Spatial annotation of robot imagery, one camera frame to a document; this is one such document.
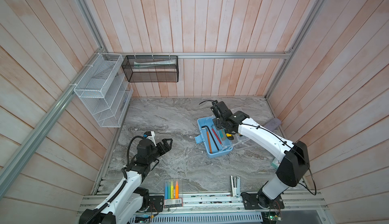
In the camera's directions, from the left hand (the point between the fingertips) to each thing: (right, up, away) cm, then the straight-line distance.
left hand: (168, 145), depth 84 cm
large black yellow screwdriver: (+36, +4, +4) cm, 36 cm away
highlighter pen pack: (+4, -23, -7) cm, 25 cm away
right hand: (+30, +15, +1) cm, 33 cm away
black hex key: (+27, +3, +14) cm, 30 cm away
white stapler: (+36, -22, -8) cm, 43 cm away
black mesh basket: (-15, +49, +20) cm, 55 cm away
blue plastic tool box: (+20, +3, +7) cm, 21 cm away
